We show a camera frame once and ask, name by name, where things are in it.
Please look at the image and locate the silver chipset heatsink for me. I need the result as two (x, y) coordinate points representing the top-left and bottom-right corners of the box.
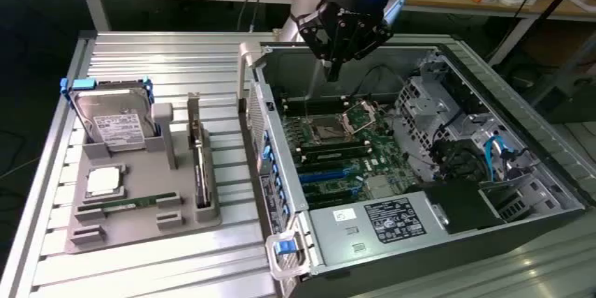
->
(365, 175), (403, 200)

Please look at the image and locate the silver disk bay cage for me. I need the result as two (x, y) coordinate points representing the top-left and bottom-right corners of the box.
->
(394, 74), (470, 173)

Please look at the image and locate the blue expansion slot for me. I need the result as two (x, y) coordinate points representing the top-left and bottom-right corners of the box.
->
(298, 169), (350, 184)

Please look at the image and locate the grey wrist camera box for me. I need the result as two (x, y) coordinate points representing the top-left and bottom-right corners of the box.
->
(382, 0), (410, 30)

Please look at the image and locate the graphics card with black fan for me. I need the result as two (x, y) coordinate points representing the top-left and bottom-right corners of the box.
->
(186, 91), (215, 210)

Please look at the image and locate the CPU socket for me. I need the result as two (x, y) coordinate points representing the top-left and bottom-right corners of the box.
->
(309, 114), (350, 144)

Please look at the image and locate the black open PC case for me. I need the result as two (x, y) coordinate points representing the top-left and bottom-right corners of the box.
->
(237, 41), (596, 298)

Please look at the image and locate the green RAM stick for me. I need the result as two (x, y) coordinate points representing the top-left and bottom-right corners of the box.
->
(77, 191), (181, 214)

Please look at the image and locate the grey power supply unit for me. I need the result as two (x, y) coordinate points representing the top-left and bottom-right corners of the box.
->
(307, 191), (443, 267)

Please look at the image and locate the black plastic air shroud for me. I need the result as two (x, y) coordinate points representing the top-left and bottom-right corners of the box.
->
(426, 181), (509, 236)

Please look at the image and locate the grey parts rack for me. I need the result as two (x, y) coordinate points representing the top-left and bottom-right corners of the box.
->
(63, 101), (225, 255)

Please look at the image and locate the long black expansion slot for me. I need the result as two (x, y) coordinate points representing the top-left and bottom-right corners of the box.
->
(306, 196), (354, 209)
(303, 188), (351, 200)

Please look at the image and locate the blue disk wire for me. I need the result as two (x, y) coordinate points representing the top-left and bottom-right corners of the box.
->
(482, 130), (509, 183)

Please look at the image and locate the black looped wire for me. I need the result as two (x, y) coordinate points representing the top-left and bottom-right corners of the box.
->
(362, 64), (407, 98)

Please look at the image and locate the black slanted pole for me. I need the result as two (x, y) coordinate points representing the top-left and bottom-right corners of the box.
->
(483, 0), (583, 65)

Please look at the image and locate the green motherboard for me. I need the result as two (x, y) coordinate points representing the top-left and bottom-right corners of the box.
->
(278, 94), (423, 210)

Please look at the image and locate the silver hard disk blue carrier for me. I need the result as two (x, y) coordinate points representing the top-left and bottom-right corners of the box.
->
(59, 76), (157, 153)

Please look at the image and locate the silver CPU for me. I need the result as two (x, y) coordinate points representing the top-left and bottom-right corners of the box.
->
(86, 168), (126, 197)

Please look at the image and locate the metal socket cover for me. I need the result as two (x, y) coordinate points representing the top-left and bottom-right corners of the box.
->
(342, 100), (382, 135)

